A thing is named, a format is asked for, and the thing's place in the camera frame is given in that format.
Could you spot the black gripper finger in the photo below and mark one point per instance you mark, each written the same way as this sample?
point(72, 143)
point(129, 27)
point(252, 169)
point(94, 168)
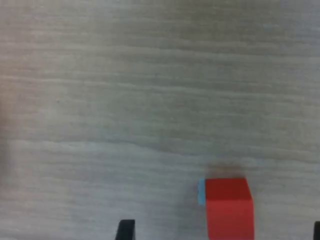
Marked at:
point(126, 231)
point(317, 231)

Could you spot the red cube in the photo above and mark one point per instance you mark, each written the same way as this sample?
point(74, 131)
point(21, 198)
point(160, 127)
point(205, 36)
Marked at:
point(230, 212)

